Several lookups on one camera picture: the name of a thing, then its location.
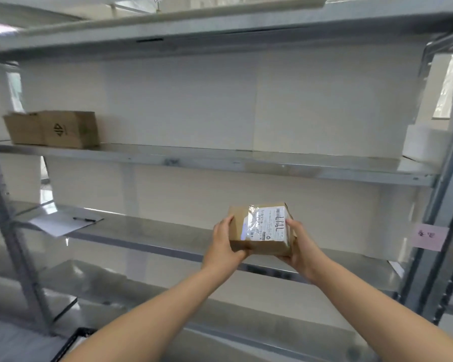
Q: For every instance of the person's right hand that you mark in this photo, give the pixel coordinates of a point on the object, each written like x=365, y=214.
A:
x=305, y=252

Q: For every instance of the person's left hand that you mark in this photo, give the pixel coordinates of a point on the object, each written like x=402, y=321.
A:
x=223, y=241

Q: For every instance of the person's left thumb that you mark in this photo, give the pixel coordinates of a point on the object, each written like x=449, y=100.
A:
x=226, y=223

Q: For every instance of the person's right thumb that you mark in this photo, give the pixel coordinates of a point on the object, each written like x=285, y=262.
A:
x=292, y=229

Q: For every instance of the small taped cardboard parcel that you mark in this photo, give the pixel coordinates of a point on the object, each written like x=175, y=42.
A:
x=262, y=231

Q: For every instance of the person's left forearm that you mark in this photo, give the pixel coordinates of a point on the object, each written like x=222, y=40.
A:
x=151, y=320

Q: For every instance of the person's right forearm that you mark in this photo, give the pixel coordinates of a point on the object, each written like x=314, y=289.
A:
x=385, y=316

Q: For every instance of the grey metal shelving rack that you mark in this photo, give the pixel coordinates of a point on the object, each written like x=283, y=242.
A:
x=226, y=165

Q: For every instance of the pink sticky note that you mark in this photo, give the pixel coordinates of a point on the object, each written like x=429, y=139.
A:
x=431, y=236

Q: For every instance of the black pen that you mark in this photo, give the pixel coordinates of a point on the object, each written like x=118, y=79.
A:
x=84, y=219

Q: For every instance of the white foam box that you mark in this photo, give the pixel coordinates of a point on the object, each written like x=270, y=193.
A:
x=424, y=143

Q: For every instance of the white paper sheet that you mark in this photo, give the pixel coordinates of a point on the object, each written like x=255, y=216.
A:
x=65, y=221

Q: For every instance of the black crate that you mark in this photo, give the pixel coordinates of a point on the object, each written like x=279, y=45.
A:
x=72, y=343

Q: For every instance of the brown cardboard box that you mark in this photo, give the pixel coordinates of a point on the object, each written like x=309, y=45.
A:
x=53, y=128

